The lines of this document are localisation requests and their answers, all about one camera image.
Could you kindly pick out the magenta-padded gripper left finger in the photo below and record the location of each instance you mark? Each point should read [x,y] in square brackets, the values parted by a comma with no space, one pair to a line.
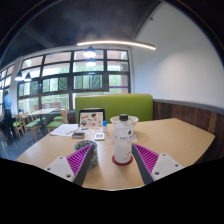
[60,168]

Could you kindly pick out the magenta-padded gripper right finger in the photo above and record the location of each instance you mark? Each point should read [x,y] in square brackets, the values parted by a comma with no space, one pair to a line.
[166,166]

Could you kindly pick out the clear water bottle black cap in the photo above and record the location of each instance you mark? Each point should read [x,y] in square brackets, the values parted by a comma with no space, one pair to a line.
[123,143]

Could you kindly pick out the group of wooden green-seated chairs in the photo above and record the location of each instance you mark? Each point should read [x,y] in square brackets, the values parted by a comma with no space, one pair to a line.
[33,125]

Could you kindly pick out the white ceramic bowl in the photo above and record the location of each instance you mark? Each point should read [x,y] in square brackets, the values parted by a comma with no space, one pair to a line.
[135,120]

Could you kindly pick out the black tablet with illustrated screen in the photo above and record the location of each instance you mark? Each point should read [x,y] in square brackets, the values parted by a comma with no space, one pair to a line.
[91,120]

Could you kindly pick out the light wooden dining table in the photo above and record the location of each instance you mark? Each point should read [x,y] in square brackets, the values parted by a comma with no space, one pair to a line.
[43,111]

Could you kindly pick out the small blue-capped bottle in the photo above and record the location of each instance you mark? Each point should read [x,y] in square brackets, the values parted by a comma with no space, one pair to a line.
[105,126]

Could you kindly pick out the green upholstered bench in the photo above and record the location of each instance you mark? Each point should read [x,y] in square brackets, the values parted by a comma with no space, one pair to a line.
[126,105]

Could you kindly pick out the person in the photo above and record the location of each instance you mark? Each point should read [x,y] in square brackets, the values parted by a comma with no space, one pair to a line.
[7,113]

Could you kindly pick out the large dark-framed grid window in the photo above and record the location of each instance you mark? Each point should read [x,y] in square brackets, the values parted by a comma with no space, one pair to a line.
[55,70]

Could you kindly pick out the group of pendant lamps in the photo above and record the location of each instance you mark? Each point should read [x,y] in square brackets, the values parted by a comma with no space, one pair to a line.
[89,53]

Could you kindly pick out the curved linear ceiling light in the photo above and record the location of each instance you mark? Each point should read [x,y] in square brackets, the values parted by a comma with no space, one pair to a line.
[116,43]

